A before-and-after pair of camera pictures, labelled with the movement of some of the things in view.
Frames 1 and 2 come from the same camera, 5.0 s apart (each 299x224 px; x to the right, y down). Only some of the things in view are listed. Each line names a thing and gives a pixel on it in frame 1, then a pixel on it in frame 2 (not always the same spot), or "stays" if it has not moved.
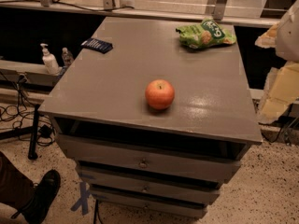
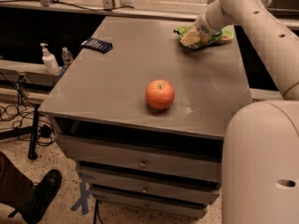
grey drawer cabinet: [152, 124] stays
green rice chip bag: [208, 33] stays
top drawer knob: [143, 164] stays
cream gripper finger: [281, 91] -> [212, 21]
